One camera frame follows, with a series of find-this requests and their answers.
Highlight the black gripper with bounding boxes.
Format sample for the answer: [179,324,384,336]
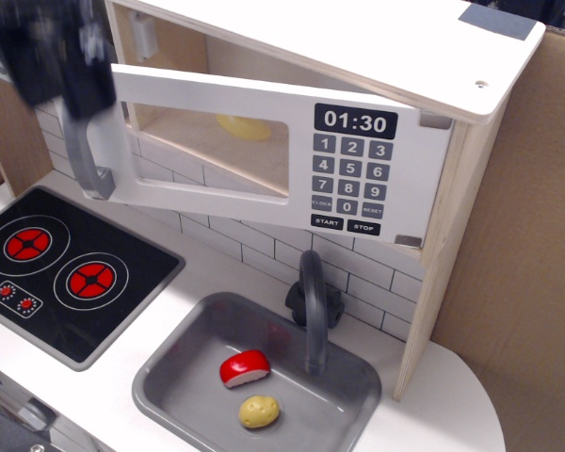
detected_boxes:
[0,1,116,119]

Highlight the white toy microwave door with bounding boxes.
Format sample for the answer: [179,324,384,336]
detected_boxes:
[60,64,454,248]

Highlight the wooden microwave cabinet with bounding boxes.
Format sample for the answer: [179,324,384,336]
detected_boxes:
[105,1,543,398]

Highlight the yellow toy banana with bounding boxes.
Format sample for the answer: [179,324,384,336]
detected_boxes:
[216,114,271,141]

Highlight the black toy stovetop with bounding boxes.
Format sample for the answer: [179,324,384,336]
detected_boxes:
[0,187,185,371]

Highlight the grey sink basin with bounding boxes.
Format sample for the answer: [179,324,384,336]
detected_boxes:
[133,293,381,451]

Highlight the grey toy faucet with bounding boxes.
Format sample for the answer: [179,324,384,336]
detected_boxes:
[285,250,345,376]

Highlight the red toy cheese wedge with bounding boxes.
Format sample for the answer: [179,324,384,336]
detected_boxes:
[219,349,271,388]

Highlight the yellow toy potato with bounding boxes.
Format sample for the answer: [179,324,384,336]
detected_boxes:
[237,395,281,429]

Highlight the grey tape patch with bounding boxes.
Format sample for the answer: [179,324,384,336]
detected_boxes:
[459,4,537,40]

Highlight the brown cardboard panel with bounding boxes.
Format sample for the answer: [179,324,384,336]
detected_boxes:
[433,29,565,451]

